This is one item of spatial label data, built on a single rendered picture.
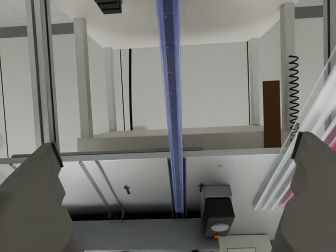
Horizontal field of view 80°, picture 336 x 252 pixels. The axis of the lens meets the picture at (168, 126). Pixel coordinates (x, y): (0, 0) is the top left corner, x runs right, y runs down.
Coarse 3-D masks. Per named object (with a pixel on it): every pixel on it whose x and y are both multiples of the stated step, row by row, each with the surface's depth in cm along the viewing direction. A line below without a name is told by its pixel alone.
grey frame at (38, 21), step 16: (32, 0) 50; (48, 0) 53; (32, 16) 50; (48, 16) 53; (32, 32) 50; (48, 32) 52; (32, 48) 50; (48, 48) 53; (32, 64) 50; (48, 64) 52; (32, 80) 51; (48, 80) 52; (32, 96) 51; (48, 96) 51; (48, 112) 51; (48, 128) 51
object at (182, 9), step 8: (96, 0) 44; (104, 0) 45; (112, 0) 45; (120, 0) 49; (184, 0) 49; (104, 8) 48; (112, 8) 48; (120, 8) 49; (184, 8) 53; (184, 16) 57
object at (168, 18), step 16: (160, 0) 12; (176, 0) 12; (160, 16) 12; (176, 16) 12; (160, 32) 13; (176, 32) 13; (160, 48) 14; (176, 48) 14; (176, 64) 15; (176, 80) 16; (176, 96) 17; (176, 112) 18; (176, 128) 19; (176, 144) 21; (176, 160) 23; (176, 176) 25; (176, 192) 28; (176, 208) 32
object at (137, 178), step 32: (0, 160) 26; (64, 160) 25; (96, 160) 25; (128, 160) 25; (160, 160) 25; (192, 160) 25; (224, 160) 25; (256, 160) 25; (96, 192) 31; (128, 192) 31; (160, 192) 31; (192, 192) 31; (256, 192) 31; (256, 224) 40
